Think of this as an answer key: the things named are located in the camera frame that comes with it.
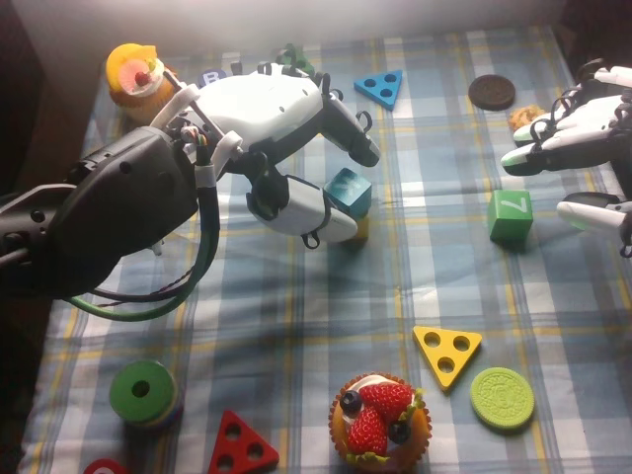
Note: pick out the strawberry cupcake toy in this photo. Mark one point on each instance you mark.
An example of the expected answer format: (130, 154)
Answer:
(380, 419)

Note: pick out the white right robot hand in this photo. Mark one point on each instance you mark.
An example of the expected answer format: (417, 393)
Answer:
(582, 123)

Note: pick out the teal cube block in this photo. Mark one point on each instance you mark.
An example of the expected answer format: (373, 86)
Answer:
(353, 195)

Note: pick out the green sandwich cookie toy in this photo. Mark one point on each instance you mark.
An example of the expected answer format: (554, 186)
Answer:
(501, 400)

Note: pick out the chocolate sandwich cookie toy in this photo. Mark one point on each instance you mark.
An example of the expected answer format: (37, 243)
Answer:
(491, 91)

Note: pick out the yellow triangle block with holes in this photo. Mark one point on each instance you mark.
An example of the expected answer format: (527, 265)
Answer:
(447, 349)

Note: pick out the red cylinder block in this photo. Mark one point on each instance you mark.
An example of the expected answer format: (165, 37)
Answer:
(91, 468)

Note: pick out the yellow cube block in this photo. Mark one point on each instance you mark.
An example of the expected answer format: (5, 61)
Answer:
(363, 228)

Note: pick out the blue triangle block with holes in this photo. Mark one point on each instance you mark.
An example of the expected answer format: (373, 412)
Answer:
(382, 83)

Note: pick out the tan round biscuit toy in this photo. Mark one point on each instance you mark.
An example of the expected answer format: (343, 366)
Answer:
(523, 117)

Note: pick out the green triangle block with holes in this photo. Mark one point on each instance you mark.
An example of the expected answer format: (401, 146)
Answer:
(291, 53)

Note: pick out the peach cupcake toy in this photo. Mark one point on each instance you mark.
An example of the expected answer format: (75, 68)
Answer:
(133, 79)

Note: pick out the blue plaid tablecloth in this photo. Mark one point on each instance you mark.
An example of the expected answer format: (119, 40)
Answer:
(296, 306)

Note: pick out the blue cylinder block with letter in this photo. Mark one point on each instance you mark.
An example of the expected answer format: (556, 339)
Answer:
(211, 78)

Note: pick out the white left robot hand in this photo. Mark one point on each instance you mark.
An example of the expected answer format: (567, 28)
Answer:
(261, 108)

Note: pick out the red triangle block with holes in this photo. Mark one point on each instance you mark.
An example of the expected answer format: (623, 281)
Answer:
(242, 442)

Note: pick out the green cube block with seven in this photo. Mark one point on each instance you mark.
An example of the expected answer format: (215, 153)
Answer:
(508, 222)

